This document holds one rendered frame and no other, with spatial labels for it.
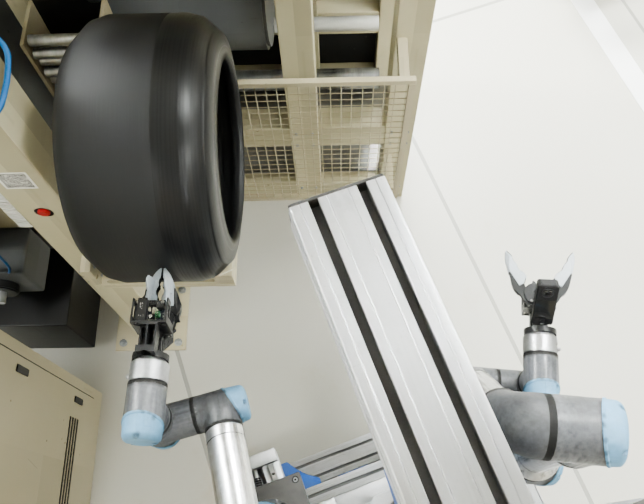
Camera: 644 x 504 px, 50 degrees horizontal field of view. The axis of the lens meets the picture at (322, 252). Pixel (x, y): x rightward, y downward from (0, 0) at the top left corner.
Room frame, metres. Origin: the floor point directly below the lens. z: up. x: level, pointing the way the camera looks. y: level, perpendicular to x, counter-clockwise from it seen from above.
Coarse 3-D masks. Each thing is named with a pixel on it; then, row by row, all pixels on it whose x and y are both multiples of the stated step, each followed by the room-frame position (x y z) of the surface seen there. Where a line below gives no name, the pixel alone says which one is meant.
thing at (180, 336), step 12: (180, 288) 0.95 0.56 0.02; (180, 300) 0.90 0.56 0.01; (120, 324) 0.82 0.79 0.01; (180, 324) 0.81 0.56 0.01; (120, 336) 0.77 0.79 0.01; (132, 336) 0.77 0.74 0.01; (180, 336) 0.76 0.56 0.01; (120, 348) 0.73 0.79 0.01; (132, 348) 0.72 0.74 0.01; (168, 348) 0.71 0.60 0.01; (180, 348) 0.71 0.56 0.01
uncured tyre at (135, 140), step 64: (64, 64) 0.89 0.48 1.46; (128, 64) 0.86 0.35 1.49; (192, 64) 0.87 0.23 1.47; (64, 128) 0.75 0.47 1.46; (128, 128) 0.73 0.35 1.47; (192, 128) 0.74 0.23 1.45; (64, 192) 0.66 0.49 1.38; (128, 192) 0.64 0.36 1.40; (192, 192) 0.63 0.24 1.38; (128, 256) 0.56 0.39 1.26; (192, 256) 0.56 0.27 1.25
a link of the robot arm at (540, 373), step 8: (528, 352) 0.36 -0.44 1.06; (536, 352) 0.36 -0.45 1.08; (544, 352) 0.35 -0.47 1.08; (552, 352) 0.35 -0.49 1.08; (528, 360) 0.34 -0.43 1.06; (536, 360) 0.34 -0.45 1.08; (544, 360) 0.34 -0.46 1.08; (552, 360) 0.34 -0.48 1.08; (528, 368) 0.32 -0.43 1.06; (536, 368) 0.32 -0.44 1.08; (544, 368) 0.32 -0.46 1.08; (552, 368) 0.32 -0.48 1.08; (520, 376) 0.32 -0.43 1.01; (528, 376) 0.31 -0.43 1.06; (536, 376) 0.30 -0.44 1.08; (544, 376) 0.30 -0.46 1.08; (552, 376) 0.30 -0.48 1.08; (520, 384) 0.30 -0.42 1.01; (528, 384) 0.29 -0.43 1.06; (536, 384) 0.29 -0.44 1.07; (544, 384) 0.28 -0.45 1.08; (552, 384) 0.28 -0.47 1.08; (544, 392) 0.27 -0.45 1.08; (552, 392) 0.27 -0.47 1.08
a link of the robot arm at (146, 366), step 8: (136, 360) 0.34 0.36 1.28; (144, 360) 0.34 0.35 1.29; (152, 360) 0.34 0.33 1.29; (160, 360) 0.34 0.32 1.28; (136, 368) 0.32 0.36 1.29; (144, 368) 0.32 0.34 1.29; (152, 368) 0.32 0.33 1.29; (160, 368) 0.32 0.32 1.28; (168, 368) 0.33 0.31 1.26; (128, 376) 0.32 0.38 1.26; (136, 376) 0.31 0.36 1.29; (144, 376) 0.31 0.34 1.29; (152, 376) 0.31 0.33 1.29; (160, 376) 0.31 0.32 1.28; (168, 376) 0.31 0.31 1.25
